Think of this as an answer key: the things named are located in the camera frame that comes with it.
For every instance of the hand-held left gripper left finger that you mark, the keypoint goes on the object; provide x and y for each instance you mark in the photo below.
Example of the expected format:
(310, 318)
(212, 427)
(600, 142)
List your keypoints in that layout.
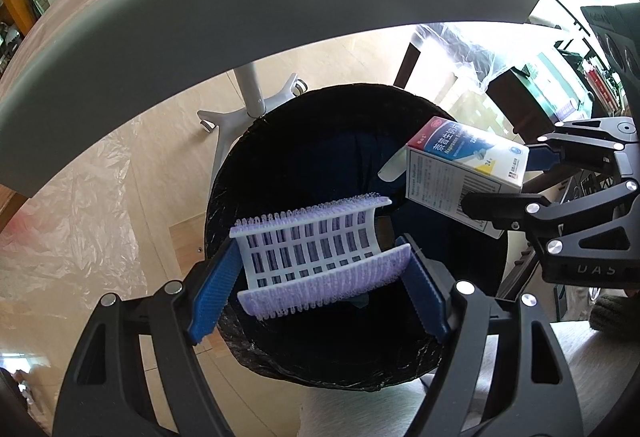
(215, 287)

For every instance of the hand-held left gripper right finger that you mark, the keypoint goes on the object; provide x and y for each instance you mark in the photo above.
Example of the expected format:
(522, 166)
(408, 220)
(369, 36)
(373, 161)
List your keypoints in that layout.
(425, 297)

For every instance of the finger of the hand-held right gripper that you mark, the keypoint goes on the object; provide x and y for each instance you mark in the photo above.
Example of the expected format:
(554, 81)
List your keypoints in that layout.
(500, 209)
(542, 157)

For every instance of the white blue medicine box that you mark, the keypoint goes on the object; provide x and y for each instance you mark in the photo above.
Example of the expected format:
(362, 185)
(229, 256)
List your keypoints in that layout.
(450, 177)

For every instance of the purple white hair roller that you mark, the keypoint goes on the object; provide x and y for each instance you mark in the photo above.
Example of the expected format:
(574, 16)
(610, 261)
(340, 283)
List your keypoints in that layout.
(310, 242)

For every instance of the black lined trash bin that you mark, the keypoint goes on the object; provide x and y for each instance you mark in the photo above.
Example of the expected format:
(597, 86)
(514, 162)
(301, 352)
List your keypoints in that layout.
(310, 152)

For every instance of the person's right forearm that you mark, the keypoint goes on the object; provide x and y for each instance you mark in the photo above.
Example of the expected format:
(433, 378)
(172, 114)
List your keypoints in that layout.
(617, 317)

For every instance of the crumpled clear plastic film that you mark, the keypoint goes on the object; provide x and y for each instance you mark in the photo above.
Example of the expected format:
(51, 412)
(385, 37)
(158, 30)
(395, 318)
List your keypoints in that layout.
(75, 227)

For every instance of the dark wooden table leg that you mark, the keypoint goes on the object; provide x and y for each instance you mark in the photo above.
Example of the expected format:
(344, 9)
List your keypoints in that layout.
(406, 64)

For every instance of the grey table with white base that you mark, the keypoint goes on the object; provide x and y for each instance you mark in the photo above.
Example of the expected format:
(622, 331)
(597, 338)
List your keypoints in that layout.
(200, 17)

